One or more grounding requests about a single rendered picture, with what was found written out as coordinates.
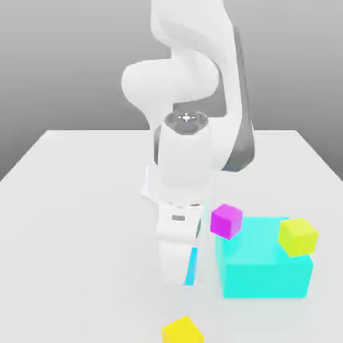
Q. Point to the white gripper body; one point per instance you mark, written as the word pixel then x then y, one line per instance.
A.
pixel 174 262

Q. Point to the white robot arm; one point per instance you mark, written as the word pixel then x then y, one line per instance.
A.
pixel 185 155

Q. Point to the small magenta cube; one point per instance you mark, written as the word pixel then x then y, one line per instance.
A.
pixel 224 222

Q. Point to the small lime yellow cube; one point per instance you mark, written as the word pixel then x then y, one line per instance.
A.
pixel 297 237

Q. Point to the large cyan box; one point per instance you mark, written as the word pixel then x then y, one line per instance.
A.
pixel 265 278

